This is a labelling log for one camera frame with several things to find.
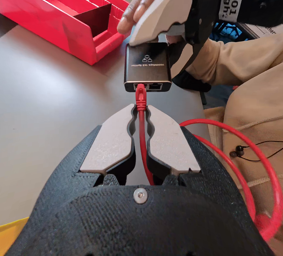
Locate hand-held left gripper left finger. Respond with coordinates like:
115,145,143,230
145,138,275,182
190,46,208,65
79,103,136,174

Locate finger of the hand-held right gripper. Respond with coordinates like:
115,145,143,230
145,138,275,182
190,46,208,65
129,0,194,47
166,23,186,38

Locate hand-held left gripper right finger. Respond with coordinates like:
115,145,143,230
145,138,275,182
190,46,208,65
147,105,201,175

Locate red ethernet cable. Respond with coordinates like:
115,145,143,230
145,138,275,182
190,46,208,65
135,84,283,242

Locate black ethernet splitter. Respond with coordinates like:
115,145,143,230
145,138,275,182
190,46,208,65
124,42,172,93

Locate person's right forearm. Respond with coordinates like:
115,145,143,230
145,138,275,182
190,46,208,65
186,37,283,86

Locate person's right hand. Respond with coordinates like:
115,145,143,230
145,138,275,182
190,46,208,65
117,0,164,35

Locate black divider plate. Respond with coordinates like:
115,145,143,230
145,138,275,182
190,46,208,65
73,4,112,37

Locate person's beige hoodie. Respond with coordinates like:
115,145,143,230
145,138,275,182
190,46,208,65
203,61,283,256

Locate red plastic bin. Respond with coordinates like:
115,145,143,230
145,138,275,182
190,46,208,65
0,0,131,66

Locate yellow plastic bin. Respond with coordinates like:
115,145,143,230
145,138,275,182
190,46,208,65
0,216,30,256

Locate black wired earphones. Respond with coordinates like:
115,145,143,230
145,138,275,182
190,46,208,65
229,141,283,162

